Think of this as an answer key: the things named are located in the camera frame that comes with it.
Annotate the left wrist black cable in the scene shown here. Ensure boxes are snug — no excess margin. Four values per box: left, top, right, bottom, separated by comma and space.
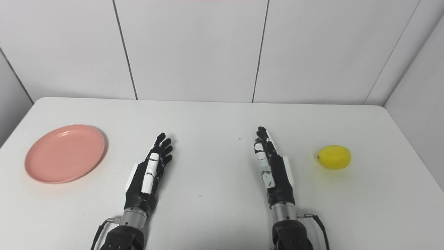
91, 217, 121, 250

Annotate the yellow lemon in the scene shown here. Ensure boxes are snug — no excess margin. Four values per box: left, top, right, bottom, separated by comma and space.
317, 145, 351, 170

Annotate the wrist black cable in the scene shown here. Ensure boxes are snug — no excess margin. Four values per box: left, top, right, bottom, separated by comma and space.
297, 212, 330, 250
91, 217, 121, 250

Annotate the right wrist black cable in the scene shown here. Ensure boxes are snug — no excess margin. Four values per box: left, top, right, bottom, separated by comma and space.
297, 212, 330, 250

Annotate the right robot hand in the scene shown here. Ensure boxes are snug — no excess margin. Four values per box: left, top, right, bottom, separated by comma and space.
254, 126, 296, 210

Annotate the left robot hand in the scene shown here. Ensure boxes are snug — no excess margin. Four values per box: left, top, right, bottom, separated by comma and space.
124, 133, 173, 215

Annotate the pink plate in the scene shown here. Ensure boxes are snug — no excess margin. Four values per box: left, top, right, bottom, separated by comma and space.
24, 125, 105, 184

